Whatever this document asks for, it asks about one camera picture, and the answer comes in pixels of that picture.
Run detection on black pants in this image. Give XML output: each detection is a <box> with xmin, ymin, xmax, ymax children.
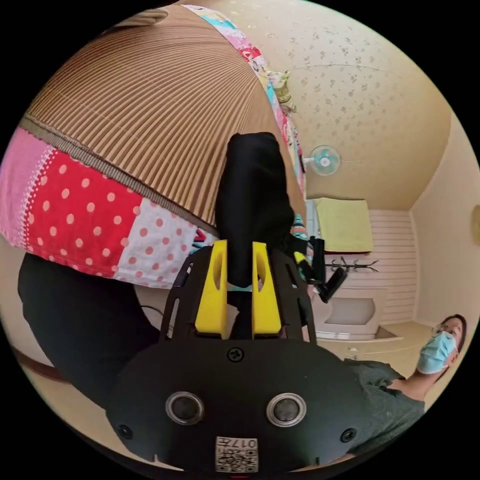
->
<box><xmin>214</xmin><ymin>131</ymin><xmax>297</xmax><ymax>340</ymax></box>

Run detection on bed with mat and quilt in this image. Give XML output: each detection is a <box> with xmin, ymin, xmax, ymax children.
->
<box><xmin>0</xmin><ymin>3</ymin><xmax>313</xmax><ymax>290</ymax></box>

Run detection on person's body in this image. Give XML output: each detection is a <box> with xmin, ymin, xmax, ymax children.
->
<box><xmin>16</xmin><ymin>254</ymin><xmax>468</xmax><ymax>457</ymax></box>

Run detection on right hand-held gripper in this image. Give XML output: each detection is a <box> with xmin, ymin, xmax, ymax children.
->
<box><xmin>287</xmin><ymin>235</ymin><xmax>326</xmax><ymax>287</ymax></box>

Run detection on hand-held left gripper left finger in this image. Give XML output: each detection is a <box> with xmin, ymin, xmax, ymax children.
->
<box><xmin>194</xmin><ymin>239</ymin><xmax>229</xmax><ymax>335</ymax></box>

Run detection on teal wall fan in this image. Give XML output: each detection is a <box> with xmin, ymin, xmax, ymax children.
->
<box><xmin>301</xmin><ymin>144</ymin><xmax>343</xmax><ymax>178</ymax></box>

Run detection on dark coat hook rack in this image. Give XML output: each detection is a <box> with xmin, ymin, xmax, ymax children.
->
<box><xmin>324</xmin><ymin>257</ymin><xmax>380</xmax><ymax>274</ymax></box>

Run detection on white cupboard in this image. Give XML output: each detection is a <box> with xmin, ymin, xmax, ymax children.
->
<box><xmin>311</xmin><ymin>283</ymin><xmax>391</xmax><ymax>338</ymax></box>

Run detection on yellow-green hanging cloth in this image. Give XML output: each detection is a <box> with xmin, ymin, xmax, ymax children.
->
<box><xmin>314</xmin><ymin>197</ymin><xmax>374</xmax><ymax>253</ymax></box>

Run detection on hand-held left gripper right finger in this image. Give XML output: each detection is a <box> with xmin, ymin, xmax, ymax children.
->
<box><xmin>251</xmin><ymin>241</ymin><xmax>283</xmax><ymax>336</ymax></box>

